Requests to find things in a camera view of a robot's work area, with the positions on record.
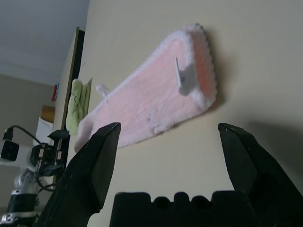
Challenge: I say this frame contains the brown cardboard box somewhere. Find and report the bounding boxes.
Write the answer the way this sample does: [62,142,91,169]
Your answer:
[40,105,56,123]

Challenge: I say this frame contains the red and blue hanging object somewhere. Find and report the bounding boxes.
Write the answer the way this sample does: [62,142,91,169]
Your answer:
[51,83,60,102]

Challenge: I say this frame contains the pink fluffy towel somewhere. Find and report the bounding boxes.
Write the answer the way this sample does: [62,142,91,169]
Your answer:
[74,23,217,153]

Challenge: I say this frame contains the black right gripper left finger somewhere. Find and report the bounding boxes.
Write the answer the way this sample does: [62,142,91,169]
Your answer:
[34,122,122,227]

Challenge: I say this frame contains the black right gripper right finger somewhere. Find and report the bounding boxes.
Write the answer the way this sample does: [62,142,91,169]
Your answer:
[217,122,303,227]

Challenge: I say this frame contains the green folded towel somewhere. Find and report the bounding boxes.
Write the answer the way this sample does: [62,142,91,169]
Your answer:
[65,79,92,136]

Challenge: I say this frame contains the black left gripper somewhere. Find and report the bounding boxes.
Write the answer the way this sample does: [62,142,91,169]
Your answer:
[30,129,71,177]

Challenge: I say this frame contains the white bag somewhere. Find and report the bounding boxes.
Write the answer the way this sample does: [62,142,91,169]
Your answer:
[35,117,55,145]

